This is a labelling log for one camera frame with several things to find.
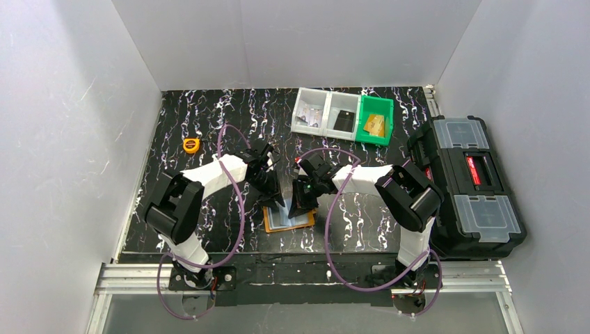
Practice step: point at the photo cards in bin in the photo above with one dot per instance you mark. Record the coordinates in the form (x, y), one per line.
(310, 115)

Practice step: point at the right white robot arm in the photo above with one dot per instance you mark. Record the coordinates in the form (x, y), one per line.
(411, 197)

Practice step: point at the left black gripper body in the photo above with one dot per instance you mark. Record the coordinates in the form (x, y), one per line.
(268, 183)

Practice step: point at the black plastic toolbox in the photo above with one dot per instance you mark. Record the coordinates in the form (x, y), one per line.
(478, 219)

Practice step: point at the green plastic bin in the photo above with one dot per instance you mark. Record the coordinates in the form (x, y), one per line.
(375, 105)

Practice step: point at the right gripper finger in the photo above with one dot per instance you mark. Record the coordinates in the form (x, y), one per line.
(306, 204)
(295, 207)

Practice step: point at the left grey plastic bin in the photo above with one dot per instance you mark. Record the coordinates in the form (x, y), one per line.
(315, 97)

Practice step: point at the gold credit card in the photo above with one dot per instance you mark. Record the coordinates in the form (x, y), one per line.
(365, 128)

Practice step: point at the yellow tape measure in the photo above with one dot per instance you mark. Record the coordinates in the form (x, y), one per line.
(191, 145)

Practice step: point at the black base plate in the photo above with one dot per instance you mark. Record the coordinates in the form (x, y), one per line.
(288, 279)

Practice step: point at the middle grey plastic bin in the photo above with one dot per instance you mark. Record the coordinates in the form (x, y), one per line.
(340, 101)

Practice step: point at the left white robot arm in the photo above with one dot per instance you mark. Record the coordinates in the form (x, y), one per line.
(176, 200)

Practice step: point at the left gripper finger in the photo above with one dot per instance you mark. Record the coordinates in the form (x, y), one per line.
(266, 201)
(277, 197)

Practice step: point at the black card in bin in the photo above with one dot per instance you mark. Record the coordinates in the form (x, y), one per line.
(344, 121)

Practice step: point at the orange leather card holder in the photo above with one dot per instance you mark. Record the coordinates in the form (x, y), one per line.
(277, 220)

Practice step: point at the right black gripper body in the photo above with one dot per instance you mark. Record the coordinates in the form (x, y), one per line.
(305, 190)

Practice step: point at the grey plastic bin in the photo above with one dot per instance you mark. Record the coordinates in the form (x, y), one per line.
(315, 97)
(340, 101)

